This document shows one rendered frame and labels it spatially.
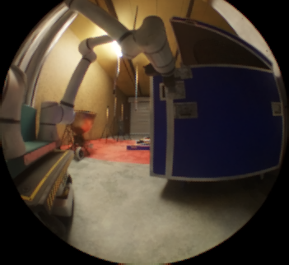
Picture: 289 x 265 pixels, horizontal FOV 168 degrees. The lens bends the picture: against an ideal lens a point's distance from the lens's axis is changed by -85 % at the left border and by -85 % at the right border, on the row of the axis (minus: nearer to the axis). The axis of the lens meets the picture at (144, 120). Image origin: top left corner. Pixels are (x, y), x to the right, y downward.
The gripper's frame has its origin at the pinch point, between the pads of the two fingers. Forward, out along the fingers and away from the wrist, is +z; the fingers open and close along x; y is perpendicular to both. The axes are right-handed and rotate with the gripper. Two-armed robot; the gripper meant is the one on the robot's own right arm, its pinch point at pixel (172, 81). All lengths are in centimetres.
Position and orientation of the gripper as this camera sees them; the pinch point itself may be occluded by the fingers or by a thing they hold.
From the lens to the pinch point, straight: 56.2
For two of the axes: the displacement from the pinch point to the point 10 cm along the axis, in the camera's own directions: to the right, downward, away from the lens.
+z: 4.4, 0.6, 9.0
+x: 0.0, -10.0, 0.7
